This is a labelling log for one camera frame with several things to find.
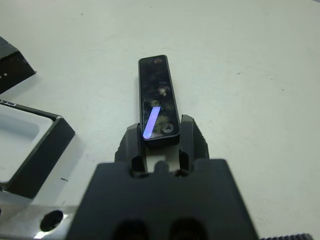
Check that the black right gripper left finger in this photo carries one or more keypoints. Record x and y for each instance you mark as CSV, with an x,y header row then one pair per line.
x,y
130,147

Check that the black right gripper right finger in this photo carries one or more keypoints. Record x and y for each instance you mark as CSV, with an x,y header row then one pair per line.
x,y
195,140

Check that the slim black camera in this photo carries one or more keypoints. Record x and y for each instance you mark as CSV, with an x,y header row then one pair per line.
x,y
156,85

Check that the black box lid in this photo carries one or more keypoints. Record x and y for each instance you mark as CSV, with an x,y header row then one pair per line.
x,y
15,67

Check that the black box with white insert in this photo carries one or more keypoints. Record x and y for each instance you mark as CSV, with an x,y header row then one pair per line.
x,y
47,150

